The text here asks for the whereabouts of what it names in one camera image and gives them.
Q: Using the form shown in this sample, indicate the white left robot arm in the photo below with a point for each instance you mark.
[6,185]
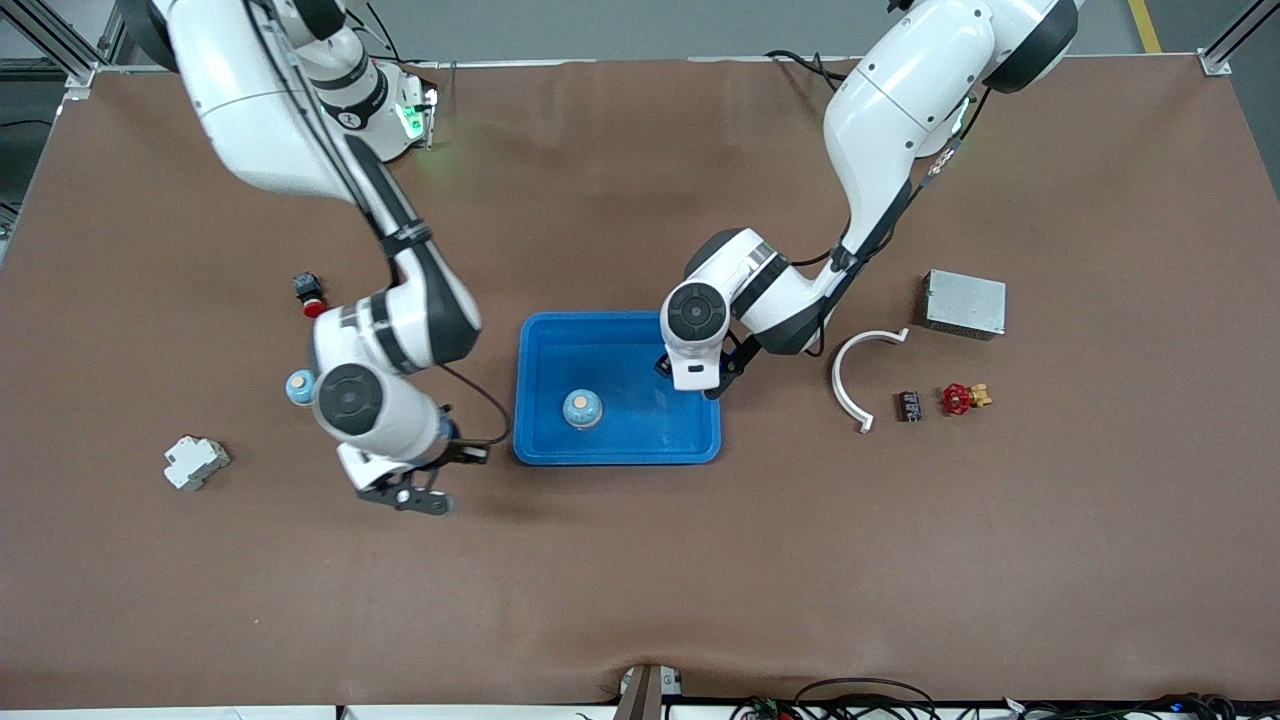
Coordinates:
[890,110]

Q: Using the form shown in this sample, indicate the white rail circuit breaker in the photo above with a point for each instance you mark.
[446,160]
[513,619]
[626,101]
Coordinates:
[195,463]

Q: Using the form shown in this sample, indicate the silver metal power supply box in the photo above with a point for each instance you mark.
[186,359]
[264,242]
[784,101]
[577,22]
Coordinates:
[965,303]

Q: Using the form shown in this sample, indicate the brass valve red handwheel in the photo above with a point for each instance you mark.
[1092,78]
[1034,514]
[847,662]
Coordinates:
[957,399]

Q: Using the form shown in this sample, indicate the aluminium frame profile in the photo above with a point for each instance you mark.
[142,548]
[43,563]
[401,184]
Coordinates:
[60,45]
[1215,62]

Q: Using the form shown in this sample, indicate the blue plastic tray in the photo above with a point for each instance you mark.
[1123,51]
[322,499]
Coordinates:
[620,445]

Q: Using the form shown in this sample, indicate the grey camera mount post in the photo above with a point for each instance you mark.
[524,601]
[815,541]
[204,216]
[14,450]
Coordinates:
[645,695]

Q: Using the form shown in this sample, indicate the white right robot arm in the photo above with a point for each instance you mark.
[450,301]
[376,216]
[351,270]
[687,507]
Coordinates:
[260,110]

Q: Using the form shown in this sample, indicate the blue dome call bell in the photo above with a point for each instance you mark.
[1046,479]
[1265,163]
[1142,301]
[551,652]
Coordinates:
[582,408]
[299,388]

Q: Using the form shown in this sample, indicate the red emergency stop button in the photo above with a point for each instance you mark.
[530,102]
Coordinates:
[308,292]

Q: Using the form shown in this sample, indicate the small black connector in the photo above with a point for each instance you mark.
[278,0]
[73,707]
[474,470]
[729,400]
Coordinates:
[909,407]

